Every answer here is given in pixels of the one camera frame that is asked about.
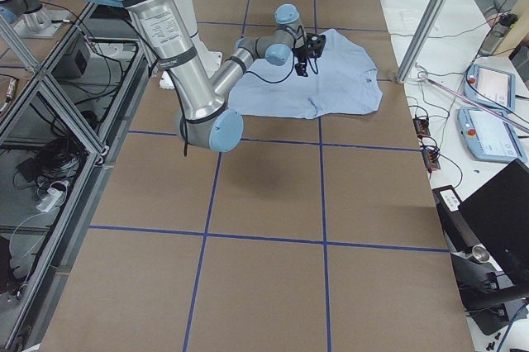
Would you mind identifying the long metal grabber stick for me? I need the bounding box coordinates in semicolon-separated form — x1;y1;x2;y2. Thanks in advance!
417;71;528;133

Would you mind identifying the light blue t-shirt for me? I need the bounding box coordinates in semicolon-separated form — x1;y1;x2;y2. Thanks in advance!
228;29;383;119

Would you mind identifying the orange black usb hub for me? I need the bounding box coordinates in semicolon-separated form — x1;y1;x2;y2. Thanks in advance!
412;117;431;138
422;147;441;173

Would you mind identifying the white power strip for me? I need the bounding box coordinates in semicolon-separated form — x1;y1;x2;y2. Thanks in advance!
36;187;65;212

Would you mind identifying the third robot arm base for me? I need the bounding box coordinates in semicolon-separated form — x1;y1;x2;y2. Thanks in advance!
1;0;70;39

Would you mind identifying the orange black usb hub lower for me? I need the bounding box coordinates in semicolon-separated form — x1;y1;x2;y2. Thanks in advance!
422;147;441;173

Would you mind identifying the aluminium frame cage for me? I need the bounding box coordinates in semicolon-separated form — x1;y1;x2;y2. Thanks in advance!
1;5;151;351

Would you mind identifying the teach pendant tablet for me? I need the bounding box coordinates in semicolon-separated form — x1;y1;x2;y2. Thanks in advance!
457;107;527;164
464;64;516;112

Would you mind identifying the orange black usb hub upper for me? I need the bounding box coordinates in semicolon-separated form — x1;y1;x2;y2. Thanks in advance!
412;117;431;138

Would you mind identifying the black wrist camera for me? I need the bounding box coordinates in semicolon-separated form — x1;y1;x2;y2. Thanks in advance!
306;33;326;59

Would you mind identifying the lower teach pendant tablet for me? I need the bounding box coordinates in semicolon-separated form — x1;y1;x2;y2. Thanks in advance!
457;107;527;164

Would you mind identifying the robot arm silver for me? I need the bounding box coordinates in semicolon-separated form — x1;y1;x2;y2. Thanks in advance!
85;0;326;152

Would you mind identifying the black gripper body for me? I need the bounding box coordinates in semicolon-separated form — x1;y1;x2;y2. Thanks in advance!
293;36;317;64

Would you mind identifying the aluminium frame post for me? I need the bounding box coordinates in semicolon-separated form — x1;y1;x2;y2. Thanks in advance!
396;0;446;84

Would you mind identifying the upper teach pendant tablet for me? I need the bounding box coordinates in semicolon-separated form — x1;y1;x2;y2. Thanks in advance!
464;64;516;112

